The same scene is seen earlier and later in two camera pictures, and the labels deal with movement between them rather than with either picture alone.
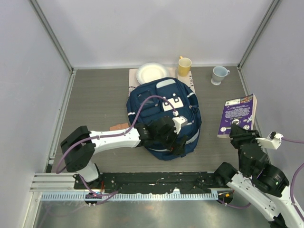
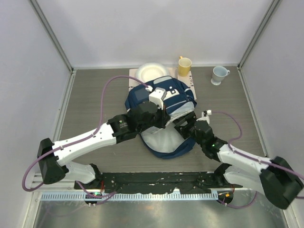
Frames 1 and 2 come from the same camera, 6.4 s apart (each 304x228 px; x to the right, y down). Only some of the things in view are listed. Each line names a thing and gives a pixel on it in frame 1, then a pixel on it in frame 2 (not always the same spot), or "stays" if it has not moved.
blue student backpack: x=155 y=99 stays
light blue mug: x=219 y=73 stays
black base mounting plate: x=136 y=183 stays
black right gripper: x=237 y=134 to x=190 y=119
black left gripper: x=175 y=148 to x=164 y=118
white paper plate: x=150 y=71 stays
